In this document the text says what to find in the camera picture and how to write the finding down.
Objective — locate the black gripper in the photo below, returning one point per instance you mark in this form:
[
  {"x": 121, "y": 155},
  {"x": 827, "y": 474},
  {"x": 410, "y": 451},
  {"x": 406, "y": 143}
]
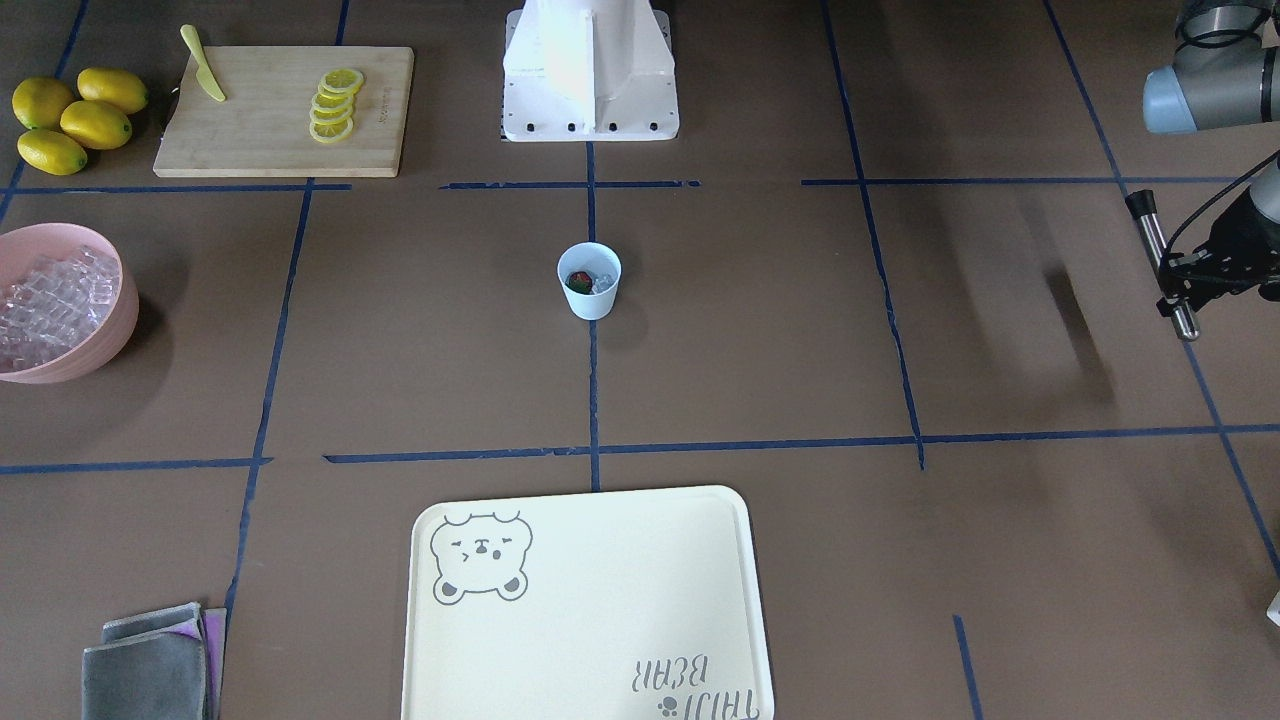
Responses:
[{"x": 1246, "y": 243}]

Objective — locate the steel muddler black tip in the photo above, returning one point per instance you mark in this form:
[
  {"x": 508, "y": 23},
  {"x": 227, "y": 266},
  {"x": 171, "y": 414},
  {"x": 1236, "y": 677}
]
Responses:
[{"x": 1174, "y": 303}]

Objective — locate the clear ice cube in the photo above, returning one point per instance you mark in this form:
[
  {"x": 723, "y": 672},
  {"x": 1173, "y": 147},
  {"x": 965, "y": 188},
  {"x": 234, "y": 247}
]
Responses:
[{"x": 602, "y": 283}]

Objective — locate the light blue plastic cup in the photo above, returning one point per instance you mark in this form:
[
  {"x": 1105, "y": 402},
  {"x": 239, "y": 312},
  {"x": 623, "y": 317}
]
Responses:
[{"x": 595, "y": 258}]

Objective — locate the red strawberry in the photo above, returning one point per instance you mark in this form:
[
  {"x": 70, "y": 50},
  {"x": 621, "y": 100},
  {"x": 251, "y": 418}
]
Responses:
[{"x": 579, "y": 282}]

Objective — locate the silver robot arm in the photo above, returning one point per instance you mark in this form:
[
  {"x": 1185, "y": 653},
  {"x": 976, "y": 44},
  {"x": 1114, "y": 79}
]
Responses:
[{"x": 1222, "y": 75}]

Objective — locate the pink bowl of ice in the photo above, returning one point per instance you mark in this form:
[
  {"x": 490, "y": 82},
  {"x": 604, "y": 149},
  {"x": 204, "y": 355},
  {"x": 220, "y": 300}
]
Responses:
[{"x": 69, "y": 303}]

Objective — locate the cream bear tray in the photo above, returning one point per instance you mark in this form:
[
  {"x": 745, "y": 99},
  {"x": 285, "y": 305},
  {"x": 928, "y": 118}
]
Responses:
[{"x": 613, "y": 605}]

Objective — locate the yellow lemon slices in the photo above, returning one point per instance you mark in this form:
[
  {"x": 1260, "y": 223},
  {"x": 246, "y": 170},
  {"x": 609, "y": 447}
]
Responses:
[{"x": 331, "y": 117}]

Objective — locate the wooden cutting board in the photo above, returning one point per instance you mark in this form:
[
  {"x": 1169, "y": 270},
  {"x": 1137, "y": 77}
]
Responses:
[{"x": 261, "y": 130}]

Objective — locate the yellow plastic knife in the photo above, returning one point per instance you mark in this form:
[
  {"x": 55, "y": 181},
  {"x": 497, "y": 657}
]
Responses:
[{"x": 204, "y": 75}]

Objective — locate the grey folded cloth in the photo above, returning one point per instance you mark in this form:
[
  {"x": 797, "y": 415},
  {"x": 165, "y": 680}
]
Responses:
[{"x": 162, "y": 664}]

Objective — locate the white pillar mount base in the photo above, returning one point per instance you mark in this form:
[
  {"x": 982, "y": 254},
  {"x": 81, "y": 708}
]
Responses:
[{"x": 588, "y": 71}]

